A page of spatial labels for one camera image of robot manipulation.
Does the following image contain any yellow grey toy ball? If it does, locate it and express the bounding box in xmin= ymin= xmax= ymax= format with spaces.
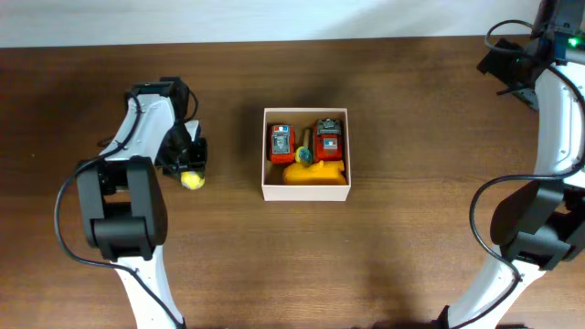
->
xmin=180 ymin=171 xmax=205 ymax=190

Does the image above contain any red fire truck toy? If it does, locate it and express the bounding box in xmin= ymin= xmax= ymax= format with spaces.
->
xmin=269 ymin=124 xmax=295 ymax=165

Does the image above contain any yellow wooden rattle drum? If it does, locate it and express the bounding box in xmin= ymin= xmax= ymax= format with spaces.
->
xmin=294 ymin=128 xmax=313 ymax=166

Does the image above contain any red fire truck with ladder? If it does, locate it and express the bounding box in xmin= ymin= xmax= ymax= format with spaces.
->
xmin=314 ymin=118 xmax=344 ymax=162

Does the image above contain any orange rubber animal toy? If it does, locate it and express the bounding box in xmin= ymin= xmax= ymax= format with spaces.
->
xmin=282 ymin=161 xmax=347 ymax=186

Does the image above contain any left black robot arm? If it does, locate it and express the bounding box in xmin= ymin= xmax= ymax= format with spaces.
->
xmin=73 ymin=77 xmax=207 ymax=328

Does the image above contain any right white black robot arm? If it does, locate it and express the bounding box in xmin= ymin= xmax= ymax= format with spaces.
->
xmin=432 ymin=0 xmax=584 ymax=328

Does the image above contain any pink cardboard box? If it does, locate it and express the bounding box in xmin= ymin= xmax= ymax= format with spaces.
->
xmin=260 ymin=108 xmax=352 ymax=202

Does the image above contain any left black cable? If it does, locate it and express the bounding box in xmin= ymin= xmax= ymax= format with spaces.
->
xmin=53 ymin=89 xmax=200 ymax=329

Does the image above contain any black cable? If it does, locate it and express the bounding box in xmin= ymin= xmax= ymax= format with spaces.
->
xmin=53 ymin=89 xmax=200 ymax=329
xmin=450 ymin=18 xmax=585 ymax=329

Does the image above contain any right black cable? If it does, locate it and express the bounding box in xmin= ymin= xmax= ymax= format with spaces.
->
xmin=450 ymin=18 xmax=585 ymax=329

